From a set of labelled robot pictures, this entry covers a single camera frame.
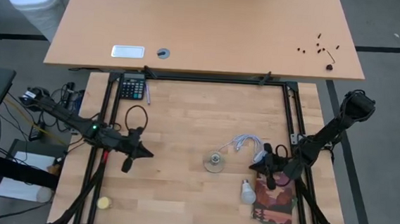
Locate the black floor cable bundle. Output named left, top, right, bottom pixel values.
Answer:
left=0, top=76, right=86, bottom=147

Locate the black aluminium table frame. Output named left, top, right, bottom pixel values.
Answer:
left=46, top=65, right=361, bottom=224

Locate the black calculator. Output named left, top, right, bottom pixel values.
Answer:
left=118, top=71, right=147, bottom=101

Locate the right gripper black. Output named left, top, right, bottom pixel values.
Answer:
left=248, top=142, right=292, bottom=192

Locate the black bar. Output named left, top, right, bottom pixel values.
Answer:
left=0, top=149, right=60, bottom=191

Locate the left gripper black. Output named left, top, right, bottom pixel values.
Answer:
left=118, top=125, right=156, bottom=176

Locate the round grey desk grommet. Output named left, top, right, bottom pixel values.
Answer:
left=156, top=47, right=171, bottom=61

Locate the white lightbulb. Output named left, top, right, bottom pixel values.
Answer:
left=239, top=178, right=258, bottom=206

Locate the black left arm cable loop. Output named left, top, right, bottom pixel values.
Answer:
left=124, top=104, right=150, bottom=135

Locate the pale purple pen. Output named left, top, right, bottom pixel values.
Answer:
left=143, top=82, right=153, bottom=106

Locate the yellow round disc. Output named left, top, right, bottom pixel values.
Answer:
left=96, top=195, right=113, bottom=211

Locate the light wooden desk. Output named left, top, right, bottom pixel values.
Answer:
left=43, top=0, right=371, bottom=88

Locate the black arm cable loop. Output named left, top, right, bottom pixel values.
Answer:
left=124, top=104, right=150, bottom=135
left=273, top=144, right=291, bottom=161

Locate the black desk clamp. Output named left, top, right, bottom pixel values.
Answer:
left=258, top=70, right=273, bottom=87
left=142, top=64, right=158, bottom=80

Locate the white lamp cable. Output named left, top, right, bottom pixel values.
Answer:
left=215, top=132, right=270, bottom=164

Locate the landscape illustrated book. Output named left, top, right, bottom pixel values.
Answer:
left=251, top=169, right=297, bottom=224

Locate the black power adapter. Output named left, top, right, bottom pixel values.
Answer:
left=28, top=123, right=46, bottom=143

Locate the silver rectangular desk plate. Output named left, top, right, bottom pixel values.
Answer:
left=110, top=44, right=146, bottom=60

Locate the black right arm cable loop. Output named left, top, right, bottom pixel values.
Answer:
left=273, top=144, right=291, bottom=161

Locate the white sheet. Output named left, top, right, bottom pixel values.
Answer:
left=0, top=149, right=56, bottom=204

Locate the black allen key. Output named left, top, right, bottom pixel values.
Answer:
left=325, top=49, right=337, bottom=65

